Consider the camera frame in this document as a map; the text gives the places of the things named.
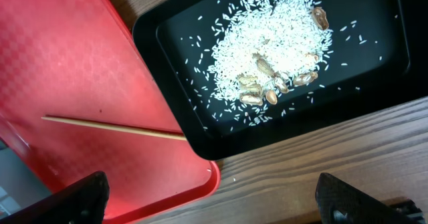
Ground rice and peanut shells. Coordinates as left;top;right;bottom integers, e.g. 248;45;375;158
177;0;401;133

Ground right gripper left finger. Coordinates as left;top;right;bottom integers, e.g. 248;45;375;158
1;171;110;224

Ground red serving tray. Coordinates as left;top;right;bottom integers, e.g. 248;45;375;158
1;0;220;223

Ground black tray bin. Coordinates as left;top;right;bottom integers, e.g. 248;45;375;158
132;0;427;160

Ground wooden chopstick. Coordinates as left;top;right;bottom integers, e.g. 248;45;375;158
41;116;187;141

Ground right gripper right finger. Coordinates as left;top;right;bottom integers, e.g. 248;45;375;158
315;173;427;224

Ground grey dishwasher rack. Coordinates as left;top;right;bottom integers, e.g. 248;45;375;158
0;141;51;219

